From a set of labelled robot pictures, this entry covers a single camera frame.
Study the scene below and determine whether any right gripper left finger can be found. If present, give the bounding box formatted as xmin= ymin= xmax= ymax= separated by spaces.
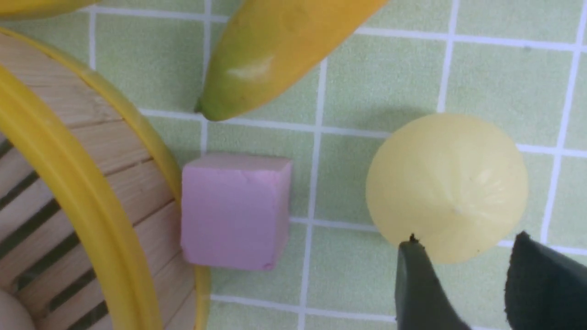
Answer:
xmin=394 ymin=234 xmax=471 ymax=330

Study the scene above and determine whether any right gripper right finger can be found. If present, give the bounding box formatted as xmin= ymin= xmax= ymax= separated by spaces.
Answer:
xmin=504 ymin=231 xmax=587 ymax=330

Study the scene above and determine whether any pale yellow bun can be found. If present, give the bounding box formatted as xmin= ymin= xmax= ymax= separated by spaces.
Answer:
xmin=365 ymin=113 xmax=530 ymax=264

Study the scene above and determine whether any bamboo steamer tray yellow rim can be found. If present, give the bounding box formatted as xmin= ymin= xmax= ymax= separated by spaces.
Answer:
xmin=1 ymin=28 xmax=211 ymax=330

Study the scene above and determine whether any pink foam cube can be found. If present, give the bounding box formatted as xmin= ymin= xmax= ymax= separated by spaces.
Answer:
xmin=181 ymin=153 xmax=292 ymax=271

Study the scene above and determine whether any yellow toy banana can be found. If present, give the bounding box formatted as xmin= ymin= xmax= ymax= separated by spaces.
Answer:
xmin=194 ymin=0 xmax=386 ymax=121

